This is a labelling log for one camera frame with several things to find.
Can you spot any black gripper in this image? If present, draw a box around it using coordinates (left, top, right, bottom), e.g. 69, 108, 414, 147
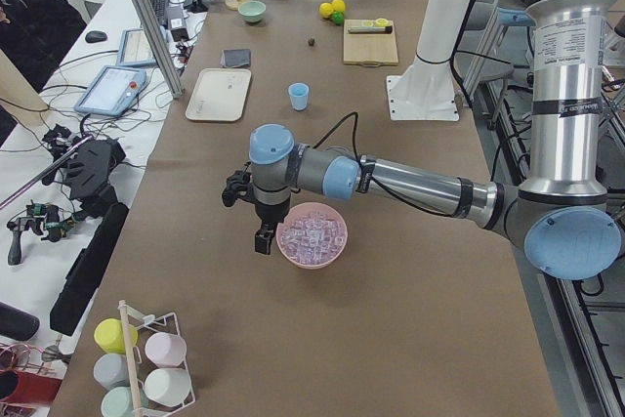
254, 190, 289, 255

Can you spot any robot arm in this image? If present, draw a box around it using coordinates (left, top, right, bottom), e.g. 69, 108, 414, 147
245, 0, 622, 280

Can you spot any clear ice cubes pile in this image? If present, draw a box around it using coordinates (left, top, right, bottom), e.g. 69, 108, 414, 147
278, 211, 347, 268

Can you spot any pink cup in rack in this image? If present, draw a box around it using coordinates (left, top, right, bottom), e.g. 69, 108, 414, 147
145, 332, 188, 368

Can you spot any light blue plastic cup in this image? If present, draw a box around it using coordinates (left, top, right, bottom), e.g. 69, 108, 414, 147
287, 82, 310, 111

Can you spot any white cup in rack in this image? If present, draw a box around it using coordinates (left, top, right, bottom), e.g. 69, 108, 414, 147
144, 368, 191, 407

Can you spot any yellow cup in rack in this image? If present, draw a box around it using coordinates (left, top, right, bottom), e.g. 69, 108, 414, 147
94, 318, 125, 354

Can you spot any grey cup in rack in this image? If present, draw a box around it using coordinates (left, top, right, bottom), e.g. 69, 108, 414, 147
93, 354, 130, 391

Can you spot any mint cup in rack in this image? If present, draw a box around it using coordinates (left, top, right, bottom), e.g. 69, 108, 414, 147
101, 387, 134, 417

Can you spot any pink bowl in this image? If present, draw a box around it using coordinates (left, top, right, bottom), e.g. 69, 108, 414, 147
275, 202, 348, 270

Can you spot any cream rabbit tray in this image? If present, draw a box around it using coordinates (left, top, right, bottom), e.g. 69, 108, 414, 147
185, 68, 252, 122

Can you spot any grey folded cloth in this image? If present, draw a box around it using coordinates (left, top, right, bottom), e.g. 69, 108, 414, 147
221, 48, 251, 68

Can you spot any black long bar device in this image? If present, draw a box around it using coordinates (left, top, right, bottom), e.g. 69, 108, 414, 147
49, 202, 129, 336

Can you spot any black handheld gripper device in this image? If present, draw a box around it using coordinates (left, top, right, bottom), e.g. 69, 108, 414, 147
42, 138, 126, 220

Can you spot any blue teach pendant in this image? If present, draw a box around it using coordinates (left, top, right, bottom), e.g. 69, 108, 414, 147
116, 28, 157, 67
74, 65, 146, 117

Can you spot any wooden cutting board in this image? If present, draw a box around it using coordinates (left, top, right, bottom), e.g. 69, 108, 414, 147
343, 20, 399, 66

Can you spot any mint green bowl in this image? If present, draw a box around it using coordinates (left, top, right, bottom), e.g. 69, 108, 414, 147
237, 0, 267, 24

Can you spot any green lime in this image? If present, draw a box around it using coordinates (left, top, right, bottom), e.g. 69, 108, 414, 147
330, 12, 345, 25

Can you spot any yellow lemon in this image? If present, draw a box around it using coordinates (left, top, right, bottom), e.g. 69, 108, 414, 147
318, 2, 334, 20
331, 0, 347, 14

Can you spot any black computer mouse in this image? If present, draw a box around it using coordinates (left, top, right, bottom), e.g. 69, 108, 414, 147
84, 30, 107, 44

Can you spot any black keyboard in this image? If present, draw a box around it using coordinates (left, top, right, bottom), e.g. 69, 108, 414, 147
149, 0, 169, 26

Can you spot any seated person in black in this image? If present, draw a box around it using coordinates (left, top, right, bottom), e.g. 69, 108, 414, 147
1, 0, 86, 92

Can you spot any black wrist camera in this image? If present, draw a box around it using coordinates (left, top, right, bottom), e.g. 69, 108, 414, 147
222, 170, 255, 207

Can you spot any white wire cup rack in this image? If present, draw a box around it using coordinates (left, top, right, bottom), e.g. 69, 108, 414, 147
118, 300, 196, 416

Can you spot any white camera pillar base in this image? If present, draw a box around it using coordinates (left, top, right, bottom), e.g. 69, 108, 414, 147
387, 0, 471, 122

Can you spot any aluminium frame post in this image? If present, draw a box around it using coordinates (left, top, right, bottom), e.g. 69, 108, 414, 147
131, 0, 184, 99

